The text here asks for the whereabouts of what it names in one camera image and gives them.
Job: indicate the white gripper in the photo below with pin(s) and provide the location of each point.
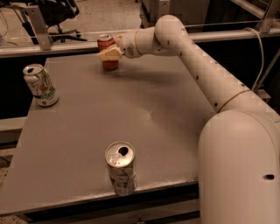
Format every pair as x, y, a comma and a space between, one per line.
127, 44

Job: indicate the red coke can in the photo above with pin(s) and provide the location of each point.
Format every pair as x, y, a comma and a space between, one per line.
108, 52

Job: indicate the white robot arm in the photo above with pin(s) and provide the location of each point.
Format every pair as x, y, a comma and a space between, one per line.
239, 147

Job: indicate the white green 7up can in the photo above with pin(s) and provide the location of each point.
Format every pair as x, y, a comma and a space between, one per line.
38, 80

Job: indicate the silver redbull can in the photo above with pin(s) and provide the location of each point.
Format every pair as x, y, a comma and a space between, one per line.
120, 159

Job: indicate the black office chair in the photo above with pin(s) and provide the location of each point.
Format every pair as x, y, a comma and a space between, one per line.
55, 12

